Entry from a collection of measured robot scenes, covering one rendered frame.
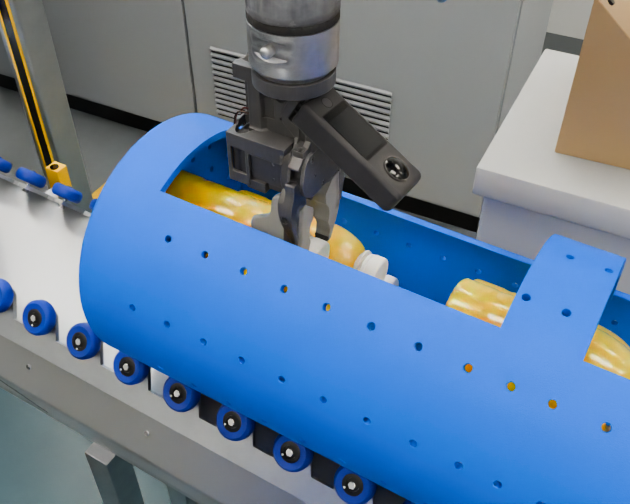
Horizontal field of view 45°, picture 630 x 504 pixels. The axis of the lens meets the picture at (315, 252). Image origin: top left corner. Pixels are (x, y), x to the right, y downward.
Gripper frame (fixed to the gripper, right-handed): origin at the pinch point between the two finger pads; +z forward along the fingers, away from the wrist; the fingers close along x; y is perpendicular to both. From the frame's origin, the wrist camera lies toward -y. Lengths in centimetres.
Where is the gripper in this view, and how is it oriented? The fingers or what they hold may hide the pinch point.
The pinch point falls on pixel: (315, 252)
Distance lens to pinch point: 75.5
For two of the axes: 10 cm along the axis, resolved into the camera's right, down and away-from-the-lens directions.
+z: 0.0, 7.4, 6.7
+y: -8.6, -3.4, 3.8
